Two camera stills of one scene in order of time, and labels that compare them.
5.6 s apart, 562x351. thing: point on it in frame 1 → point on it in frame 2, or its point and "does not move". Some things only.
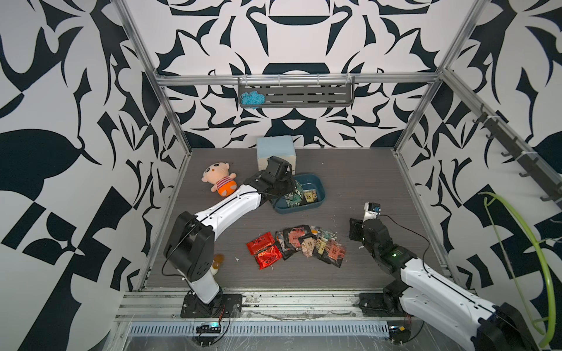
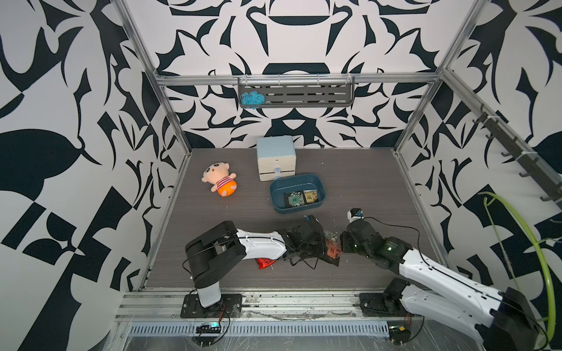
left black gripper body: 285,186 → 315,248
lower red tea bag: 268,257 does not move
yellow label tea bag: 310,195 does not move
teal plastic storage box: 310,190 does not move
